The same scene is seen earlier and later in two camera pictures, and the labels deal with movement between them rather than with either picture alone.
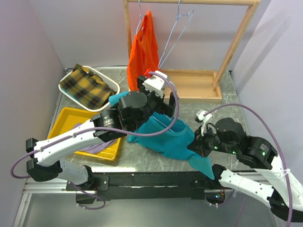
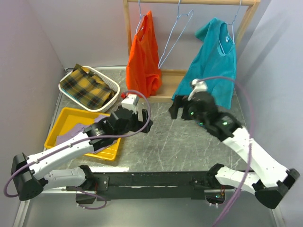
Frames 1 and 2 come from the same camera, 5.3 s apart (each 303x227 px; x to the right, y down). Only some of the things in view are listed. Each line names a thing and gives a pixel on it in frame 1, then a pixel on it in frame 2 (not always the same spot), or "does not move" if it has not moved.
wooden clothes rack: x=191 y=85 does not move
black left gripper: x=163 y=107 -> x=139 y=124
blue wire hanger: x=173 y=131 -> x=232 y=27
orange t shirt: x=143 y=54 does not move
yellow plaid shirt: x=87 y=88 does not move
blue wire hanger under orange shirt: x=140 y=15 does not move
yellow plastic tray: x=68 y=117 does not move
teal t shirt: x=173 y=144 -> x=214 y=62
